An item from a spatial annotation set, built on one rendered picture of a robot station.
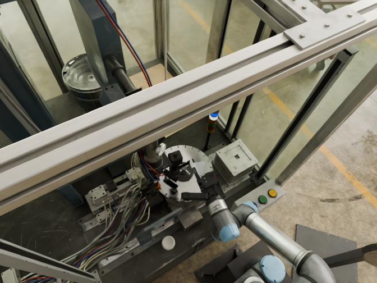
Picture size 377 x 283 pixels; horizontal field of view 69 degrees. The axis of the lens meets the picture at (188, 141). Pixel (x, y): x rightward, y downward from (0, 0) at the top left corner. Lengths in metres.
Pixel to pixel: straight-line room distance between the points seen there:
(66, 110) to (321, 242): 2.22
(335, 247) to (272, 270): 1.33
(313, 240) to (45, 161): 2.43
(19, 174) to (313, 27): 0.41
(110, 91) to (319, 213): 2.16
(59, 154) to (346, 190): 2.78
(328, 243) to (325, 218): 0.22
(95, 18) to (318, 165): 2.43
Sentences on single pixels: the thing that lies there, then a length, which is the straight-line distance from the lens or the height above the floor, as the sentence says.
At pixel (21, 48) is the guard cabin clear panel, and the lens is 1.93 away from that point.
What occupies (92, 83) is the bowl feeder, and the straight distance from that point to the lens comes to 1.76.
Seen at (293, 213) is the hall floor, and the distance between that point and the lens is 2.61.
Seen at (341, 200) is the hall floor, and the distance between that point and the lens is 2.87.
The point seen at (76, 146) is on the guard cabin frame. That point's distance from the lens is 0.30.
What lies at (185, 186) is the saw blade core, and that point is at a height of 0.95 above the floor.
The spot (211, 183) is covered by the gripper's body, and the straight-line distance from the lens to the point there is 1.13.
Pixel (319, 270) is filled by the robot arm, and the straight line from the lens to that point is 1.05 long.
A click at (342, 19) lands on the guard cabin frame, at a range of 0.50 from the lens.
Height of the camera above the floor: 2.29
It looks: 59 degrees down
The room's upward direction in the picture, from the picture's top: 7 degrees clockwise
